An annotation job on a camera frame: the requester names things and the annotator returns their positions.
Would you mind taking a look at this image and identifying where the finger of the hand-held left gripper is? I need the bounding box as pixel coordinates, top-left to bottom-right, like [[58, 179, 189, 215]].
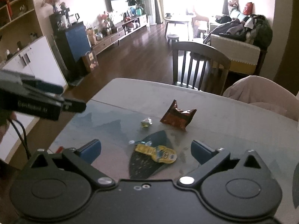
[[22, 78, 64, 95], [60, 98, 87, 113]]

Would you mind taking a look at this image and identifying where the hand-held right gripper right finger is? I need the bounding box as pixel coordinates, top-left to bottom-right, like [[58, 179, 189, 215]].
[[176, 140, 263, 189]]

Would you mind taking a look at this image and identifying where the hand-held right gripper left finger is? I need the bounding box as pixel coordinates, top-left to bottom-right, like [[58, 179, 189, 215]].
[[28, 139, 116, 189]]

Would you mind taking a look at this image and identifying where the yellow snack packet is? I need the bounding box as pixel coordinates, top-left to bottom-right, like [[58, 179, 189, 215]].
[[128, 140, 178, 164]]

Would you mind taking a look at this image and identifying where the person's left hand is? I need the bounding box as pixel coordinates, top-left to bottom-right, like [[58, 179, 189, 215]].
[[0, 111, 17, 145]]

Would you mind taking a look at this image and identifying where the white sideboard cabinet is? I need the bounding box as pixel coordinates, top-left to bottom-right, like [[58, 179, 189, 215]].
[[0, 35, 69, 162]]

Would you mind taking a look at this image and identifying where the brown red snack bag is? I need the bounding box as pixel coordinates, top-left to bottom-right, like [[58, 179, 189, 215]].
[[160, 99, 197, 132]]

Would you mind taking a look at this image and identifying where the blue front cabinet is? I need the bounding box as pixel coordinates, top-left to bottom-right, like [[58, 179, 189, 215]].
[[49, 21, 92, 78]]

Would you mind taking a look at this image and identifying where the small clear candy wrapper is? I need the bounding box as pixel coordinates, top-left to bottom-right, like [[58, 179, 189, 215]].
[[140, 117, 153, 129]]

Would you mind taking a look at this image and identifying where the pink flower bouquet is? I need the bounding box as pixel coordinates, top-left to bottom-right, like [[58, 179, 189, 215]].
[[40, 0, 61, 14]]

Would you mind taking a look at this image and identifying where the wooden media console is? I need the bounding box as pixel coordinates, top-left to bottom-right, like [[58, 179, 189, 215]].
[[92, 13, 150, 52]]

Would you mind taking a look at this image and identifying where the dark wooden slatted chair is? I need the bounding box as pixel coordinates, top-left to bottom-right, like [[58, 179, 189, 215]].
[[172, 41, 232, 96]]

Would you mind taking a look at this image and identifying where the sofa with white cover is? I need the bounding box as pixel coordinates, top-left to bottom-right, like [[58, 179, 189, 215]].
[[210, 9, 267, 75]]

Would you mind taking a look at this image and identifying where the pile of dark clothes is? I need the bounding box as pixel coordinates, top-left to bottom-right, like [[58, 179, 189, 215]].
[[203, 13, 273, 50]]

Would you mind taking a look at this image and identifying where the wooden coffee table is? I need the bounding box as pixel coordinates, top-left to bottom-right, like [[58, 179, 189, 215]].
[[164, 13, 197, 37]]

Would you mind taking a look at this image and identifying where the black cable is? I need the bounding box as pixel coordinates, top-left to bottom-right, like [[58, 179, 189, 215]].
[[9, 119, 31, 160]]

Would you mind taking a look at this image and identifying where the wooden wall shelf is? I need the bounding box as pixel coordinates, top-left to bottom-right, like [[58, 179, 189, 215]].
[[0, 0, 44, 64]]

